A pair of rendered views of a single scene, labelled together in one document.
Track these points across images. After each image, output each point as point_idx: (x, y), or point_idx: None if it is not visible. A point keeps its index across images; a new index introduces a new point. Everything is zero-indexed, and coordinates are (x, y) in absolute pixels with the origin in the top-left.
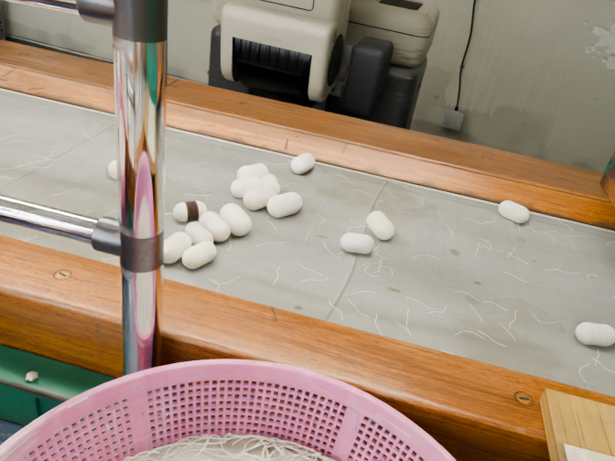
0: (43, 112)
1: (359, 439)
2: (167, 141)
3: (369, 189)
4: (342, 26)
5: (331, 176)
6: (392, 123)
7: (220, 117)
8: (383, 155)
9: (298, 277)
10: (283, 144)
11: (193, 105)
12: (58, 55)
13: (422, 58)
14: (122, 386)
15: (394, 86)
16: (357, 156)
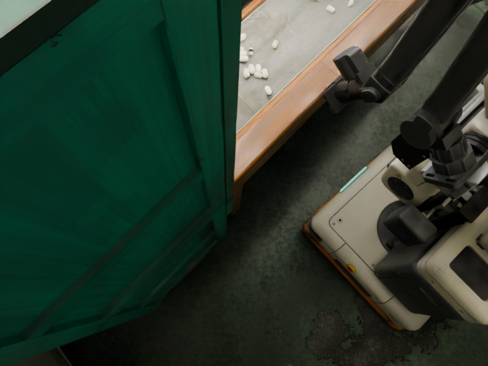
0: (324, 36)
1: None
2: (296, 62)
3: (251, 104)
4: (412, 186)
5: (262, 99)
6: (399, 262)
7: (301, 77)
8: (262, 114)
9: None
10: (282, 91)
11: (310, 71)
12: (365, 43)
13: (418, 269)
14: None
15: (413, 258)
16: (266, 108)
